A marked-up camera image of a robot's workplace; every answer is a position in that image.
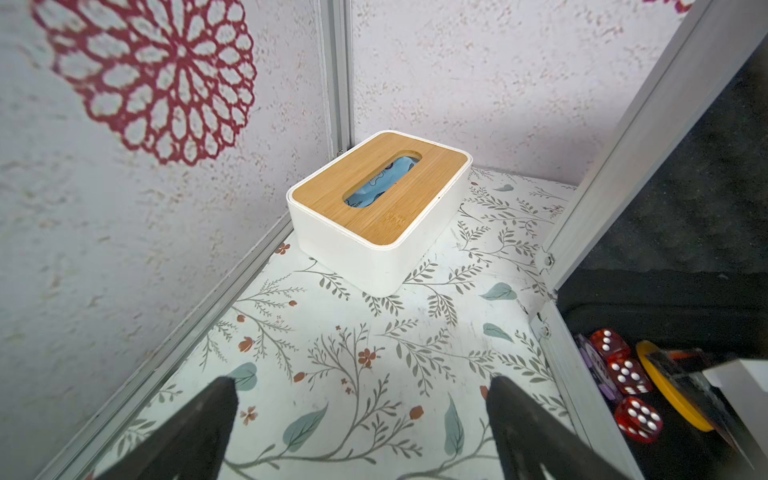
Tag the aluminium poker set case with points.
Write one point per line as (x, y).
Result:
(665, 239)

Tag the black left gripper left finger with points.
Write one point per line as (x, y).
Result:
(191, 444)

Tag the red translucent die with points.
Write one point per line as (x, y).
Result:
(629, 377)
(609, 345)
(638, 420)

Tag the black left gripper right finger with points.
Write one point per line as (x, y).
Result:
(532, 444)

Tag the white tissue box bamboo lid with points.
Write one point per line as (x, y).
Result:
(375, 247)

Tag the purple poker chip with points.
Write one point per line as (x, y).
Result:
(597, 368)

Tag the white small cardboard box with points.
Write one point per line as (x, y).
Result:
(743, 382)

